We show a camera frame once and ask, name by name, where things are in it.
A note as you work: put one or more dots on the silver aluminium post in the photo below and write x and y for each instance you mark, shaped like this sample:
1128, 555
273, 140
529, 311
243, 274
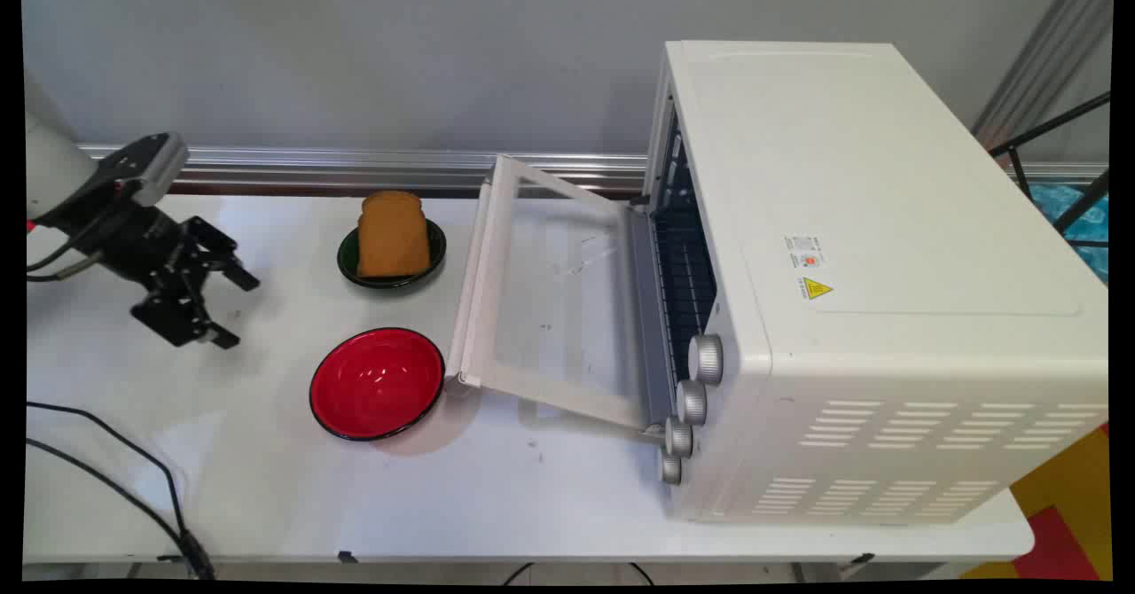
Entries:
1046, 53

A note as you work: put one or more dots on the red bowl black rim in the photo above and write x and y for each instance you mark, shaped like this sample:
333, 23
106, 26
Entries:
377, 386

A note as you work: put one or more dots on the dark green small bowl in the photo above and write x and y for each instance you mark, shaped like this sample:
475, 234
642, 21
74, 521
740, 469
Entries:
434, 253

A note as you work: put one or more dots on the blue plastic wrap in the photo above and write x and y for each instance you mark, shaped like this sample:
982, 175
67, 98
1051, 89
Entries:
1089, 230

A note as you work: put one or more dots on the white printed label sticker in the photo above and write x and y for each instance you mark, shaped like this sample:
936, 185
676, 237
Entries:
805, 252

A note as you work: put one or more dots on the black metal frame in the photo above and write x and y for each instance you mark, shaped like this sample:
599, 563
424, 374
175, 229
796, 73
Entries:
1060, 208

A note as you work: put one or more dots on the silver oven knob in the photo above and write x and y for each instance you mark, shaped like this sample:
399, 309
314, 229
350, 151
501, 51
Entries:
671, 469
680, 438
708, 359
693, 402

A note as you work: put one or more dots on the aluminium rail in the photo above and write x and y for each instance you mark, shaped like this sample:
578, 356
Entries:
355, 168

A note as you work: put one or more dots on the brown toast slice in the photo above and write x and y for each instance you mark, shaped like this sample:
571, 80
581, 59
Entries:
392, 235

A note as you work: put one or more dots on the black table edge clip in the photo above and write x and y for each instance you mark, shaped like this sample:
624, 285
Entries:
168, 559
862, 559
347, 558

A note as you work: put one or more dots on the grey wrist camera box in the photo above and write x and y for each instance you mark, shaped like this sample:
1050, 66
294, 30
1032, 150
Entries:
160, 164

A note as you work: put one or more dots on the white toaster oven body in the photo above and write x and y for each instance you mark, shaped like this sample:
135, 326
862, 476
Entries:
887, 222

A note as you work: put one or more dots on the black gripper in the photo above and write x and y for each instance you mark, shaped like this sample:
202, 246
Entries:
133, 239

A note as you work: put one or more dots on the yellow red floor mat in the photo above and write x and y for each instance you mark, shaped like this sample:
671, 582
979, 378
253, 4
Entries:
1064, 514

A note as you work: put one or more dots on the yellow warning triangle sticker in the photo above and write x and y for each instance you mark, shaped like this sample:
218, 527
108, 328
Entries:
817, 290

